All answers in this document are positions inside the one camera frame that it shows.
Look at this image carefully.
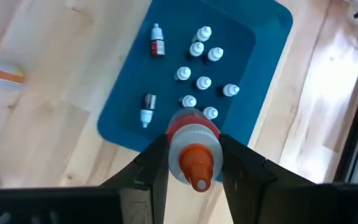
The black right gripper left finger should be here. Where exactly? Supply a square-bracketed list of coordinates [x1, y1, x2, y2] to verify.
[99, 133, 170, 224]

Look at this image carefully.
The dark blue small dropper bottle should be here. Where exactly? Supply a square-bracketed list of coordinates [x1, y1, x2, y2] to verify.
[186, 41, 205, 58]

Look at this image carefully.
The black small dropper bottle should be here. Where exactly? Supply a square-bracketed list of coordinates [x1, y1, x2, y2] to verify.
[174, 66, 192, 82]

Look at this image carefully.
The red-label small dropper bottle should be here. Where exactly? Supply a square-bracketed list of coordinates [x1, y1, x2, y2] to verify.
[150, 23, 166, 57]

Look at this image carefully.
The dark white-label dropper bottle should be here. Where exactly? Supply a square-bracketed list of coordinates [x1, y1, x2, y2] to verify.
[218, 83, 241, 98]

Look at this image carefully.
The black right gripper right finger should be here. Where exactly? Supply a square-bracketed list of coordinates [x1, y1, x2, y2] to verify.
[218, 133, 316, 224]

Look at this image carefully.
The blue plastic bin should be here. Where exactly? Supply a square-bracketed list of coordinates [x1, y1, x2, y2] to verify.
[96, 0, 294, 183]

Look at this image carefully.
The green-label small dropper bottle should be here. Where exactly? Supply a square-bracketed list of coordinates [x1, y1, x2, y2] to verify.
[193, 76, 213, 91]

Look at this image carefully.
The dark red small dropper bottle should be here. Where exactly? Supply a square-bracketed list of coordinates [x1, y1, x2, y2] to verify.
[139, 93, 157, 129]

